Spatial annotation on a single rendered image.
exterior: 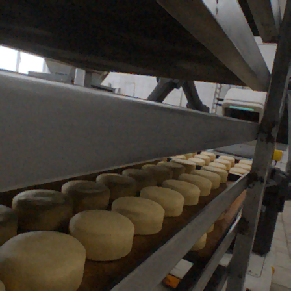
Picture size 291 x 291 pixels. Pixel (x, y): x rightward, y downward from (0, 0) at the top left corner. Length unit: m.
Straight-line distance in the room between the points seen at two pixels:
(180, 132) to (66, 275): 0.10
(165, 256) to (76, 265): 0.06
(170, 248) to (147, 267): 0.04
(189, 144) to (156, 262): 0.08
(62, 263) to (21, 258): 0.02
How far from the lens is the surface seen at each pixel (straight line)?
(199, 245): 0.45
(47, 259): 0.18
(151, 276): 0.20
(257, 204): 0.58
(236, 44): 0.27
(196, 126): 0.20
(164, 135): 0.15
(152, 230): 0.26
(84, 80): 0.74
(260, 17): 0.48
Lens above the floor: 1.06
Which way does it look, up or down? 7 degrees down
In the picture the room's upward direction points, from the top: 9 degrees clockwise
